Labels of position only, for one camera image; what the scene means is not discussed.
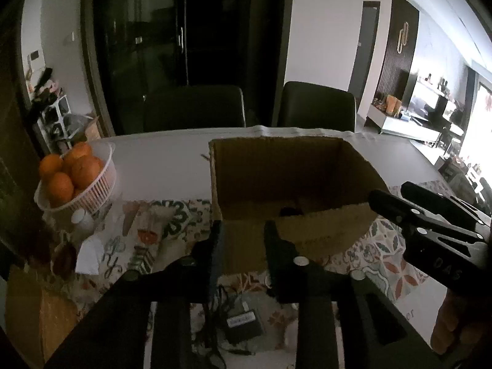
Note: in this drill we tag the orange fruit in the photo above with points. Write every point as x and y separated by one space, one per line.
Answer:
80 149
60 189
85 170
49 165

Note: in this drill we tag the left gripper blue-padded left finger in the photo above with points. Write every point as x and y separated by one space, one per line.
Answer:
203 266

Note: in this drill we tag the dark glass cabinet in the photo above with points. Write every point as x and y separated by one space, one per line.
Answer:
158 65

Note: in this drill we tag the orange fruit back right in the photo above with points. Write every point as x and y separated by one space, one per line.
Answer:
80 149

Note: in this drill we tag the black power adapter with cable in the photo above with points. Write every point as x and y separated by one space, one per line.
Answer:
230 327

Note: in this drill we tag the orange fruit middle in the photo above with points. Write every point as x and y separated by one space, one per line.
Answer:
85 170

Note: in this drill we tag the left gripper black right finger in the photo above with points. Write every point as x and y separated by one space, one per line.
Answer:
294 278

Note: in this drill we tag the orange fruit front left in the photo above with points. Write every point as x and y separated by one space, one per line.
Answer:
60 189

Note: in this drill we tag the patterned tile table mat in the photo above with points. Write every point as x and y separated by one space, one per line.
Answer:
148 236

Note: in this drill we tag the small white bottle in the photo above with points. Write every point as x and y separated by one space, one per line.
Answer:
82 222

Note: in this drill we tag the white tv console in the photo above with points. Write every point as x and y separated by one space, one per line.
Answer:
400 128

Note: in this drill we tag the brown cardboard box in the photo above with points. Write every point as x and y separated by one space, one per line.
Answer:
315 189

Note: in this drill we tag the orange fruit back left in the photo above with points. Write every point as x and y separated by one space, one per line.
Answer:
49 165

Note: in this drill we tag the white shoe shelf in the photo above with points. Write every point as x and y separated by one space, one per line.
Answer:
53 125

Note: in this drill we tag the person right hand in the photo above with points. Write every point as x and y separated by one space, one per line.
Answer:
461 317

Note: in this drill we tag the white crumpled tissue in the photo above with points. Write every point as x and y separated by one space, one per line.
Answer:
90 256

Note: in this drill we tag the black dining chair right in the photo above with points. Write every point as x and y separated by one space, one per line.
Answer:
307 105

